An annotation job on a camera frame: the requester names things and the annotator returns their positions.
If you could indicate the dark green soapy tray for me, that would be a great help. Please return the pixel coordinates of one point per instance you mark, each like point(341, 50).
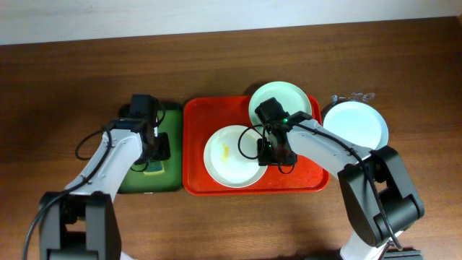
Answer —
point(136, 182)

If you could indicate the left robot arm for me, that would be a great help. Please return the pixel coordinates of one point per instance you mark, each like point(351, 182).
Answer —
point(80, 222)

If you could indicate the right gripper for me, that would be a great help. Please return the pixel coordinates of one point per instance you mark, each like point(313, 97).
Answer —
point(271, 157)

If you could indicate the pale green plate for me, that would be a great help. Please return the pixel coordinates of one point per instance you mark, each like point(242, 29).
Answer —
point(289, 96)

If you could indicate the yellow green scrub sponge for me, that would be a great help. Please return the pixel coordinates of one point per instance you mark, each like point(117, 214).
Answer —
point(154, 168)

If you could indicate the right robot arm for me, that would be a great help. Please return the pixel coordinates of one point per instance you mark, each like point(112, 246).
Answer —
point(380, 199)

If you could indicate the light blue plate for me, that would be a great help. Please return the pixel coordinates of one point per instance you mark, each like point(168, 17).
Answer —
point(357, 123)

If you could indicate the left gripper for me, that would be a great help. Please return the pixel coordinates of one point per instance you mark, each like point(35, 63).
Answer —
point(161, 151)

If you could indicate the black metal base rail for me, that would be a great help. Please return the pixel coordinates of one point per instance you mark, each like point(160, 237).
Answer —
point(405, 254)

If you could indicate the red plastic tray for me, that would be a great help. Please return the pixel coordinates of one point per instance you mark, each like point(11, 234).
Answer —
point(202, 117)

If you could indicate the white plate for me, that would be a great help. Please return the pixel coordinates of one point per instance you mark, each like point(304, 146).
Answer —
point(228, 157)

